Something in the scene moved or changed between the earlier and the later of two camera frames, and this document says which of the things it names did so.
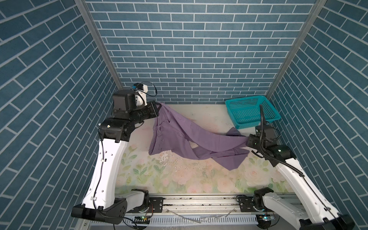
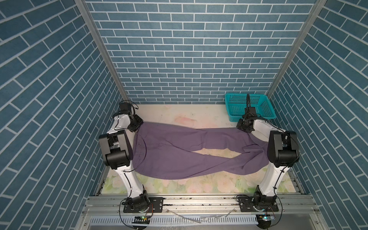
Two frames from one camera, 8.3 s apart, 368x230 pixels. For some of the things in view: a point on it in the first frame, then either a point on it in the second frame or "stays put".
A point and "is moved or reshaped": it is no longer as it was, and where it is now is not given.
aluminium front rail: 214,205 stays put
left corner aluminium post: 85,8 stays put
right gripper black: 250,137 to 238,125
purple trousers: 173,134 is moved or reshaped
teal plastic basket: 245,111 is moved or reshaped
